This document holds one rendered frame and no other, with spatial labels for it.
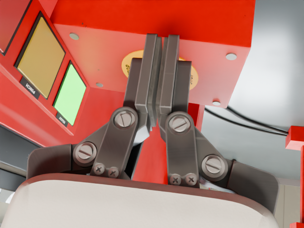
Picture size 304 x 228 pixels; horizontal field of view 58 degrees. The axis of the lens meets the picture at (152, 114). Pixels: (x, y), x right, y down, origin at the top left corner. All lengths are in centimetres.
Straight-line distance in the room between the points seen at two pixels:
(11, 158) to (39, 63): 24
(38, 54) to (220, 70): 14
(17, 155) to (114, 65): 24
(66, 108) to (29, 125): 19
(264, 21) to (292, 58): 31
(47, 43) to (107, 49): 5
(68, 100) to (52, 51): 6
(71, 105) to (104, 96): 38
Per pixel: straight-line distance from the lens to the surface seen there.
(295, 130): 230
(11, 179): 55
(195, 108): 154
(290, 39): 145
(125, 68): 26
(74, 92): 28
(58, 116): 27
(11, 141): 44
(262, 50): 151
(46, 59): 23
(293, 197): 391
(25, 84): 22
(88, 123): 60
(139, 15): 23
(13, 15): 20
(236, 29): 22
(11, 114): 43
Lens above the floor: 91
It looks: 22 degrees down
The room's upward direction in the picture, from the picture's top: 167 degrees counter-clockwise
